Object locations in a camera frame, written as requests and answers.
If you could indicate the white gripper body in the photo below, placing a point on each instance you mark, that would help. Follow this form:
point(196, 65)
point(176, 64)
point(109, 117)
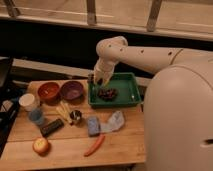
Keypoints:
point(104, 68)

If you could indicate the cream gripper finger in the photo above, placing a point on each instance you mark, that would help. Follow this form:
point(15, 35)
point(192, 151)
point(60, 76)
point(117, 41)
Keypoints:
point(95, 79)
point(106, 81)

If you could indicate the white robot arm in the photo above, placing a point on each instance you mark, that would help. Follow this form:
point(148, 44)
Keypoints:
point(178, 103)

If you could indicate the purple bowl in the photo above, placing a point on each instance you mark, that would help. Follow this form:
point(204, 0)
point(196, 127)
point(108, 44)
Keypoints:
point(71, 90)

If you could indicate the orange-red bowl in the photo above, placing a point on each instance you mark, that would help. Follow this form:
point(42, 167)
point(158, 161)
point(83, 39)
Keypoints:
point(48, 91)

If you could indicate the dark red grape bunch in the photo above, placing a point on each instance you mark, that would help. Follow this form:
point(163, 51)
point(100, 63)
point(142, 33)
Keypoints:
point(107, 94)

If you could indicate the green plastic tray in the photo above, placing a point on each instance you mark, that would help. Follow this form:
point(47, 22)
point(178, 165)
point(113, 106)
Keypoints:
point(121, 91)

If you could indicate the clear plastic bag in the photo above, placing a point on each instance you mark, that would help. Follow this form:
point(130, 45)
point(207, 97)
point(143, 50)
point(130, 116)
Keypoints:
point(114, 123)

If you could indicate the small metal cup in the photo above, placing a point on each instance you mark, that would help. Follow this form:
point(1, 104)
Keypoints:
point(76, 116)

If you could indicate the blue sponge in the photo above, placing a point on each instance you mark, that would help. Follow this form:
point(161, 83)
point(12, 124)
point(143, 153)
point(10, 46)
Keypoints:
point(93, 126)

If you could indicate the dark chocolate bar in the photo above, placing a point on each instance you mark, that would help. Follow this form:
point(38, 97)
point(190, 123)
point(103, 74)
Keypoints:
point(51, 127)

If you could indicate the blue plastic cup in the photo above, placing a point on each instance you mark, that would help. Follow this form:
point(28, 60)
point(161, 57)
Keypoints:
point(36, 116)

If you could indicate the white plastic cup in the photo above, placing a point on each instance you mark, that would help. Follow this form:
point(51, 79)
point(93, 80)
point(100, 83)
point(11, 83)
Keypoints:
point(29, 102)

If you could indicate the black equipment at left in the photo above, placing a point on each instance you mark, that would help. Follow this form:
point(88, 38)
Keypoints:
point(8, 104)

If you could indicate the red yellow apple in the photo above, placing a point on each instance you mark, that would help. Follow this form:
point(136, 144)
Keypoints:
point(41, 145)

